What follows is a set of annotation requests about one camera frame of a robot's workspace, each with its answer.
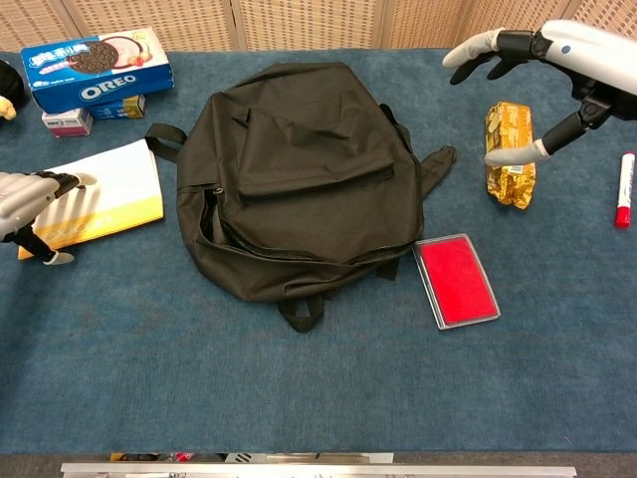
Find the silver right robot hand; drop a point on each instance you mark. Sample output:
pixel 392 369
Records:
pixel 597 55

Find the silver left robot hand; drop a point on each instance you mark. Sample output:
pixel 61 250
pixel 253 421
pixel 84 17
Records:
pixel 20 194

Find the white yellow Lexicon book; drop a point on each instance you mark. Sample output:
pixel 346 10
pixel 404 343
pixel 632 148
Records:
pixel 124 184

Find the black fabric backpack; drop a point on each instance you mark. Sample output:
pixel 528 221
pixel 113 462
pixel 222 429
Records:
pixel 308 199

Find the small white pink box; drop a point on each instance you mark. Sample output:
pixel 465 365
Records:
pixel 67 123

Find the black plush toy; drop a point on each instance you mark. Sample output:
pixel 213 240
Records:
pixel 10 84

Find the gold foil snack pack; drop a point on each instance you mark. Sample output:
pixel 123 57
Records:
pixel 510 124

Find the small blue yellow box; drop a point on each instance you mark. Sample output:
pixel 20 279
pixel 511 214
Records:
pixel 124 107

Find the blue Oreo cookie box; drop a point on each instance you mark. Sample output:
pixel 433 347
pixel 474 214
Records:
pixel 99 74

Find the red white marker pen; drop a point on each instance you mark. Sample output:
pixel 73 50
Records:
pixel 624 199

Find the red ink pad case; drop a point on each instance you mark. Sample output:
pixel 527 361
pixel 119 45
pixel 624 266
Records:
pixel 458 279

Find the beige wicker folding screen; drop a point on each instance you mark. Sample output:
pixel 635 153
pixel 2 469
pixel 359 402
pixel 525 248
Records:
pixel 298 20

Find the blue felt table cover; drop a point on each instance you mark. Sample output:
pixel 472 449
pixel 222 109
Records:
pixel 298 388

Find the aluminium profile rail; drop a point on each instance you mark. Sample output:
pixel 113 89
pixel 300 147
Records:
pixel 318 471

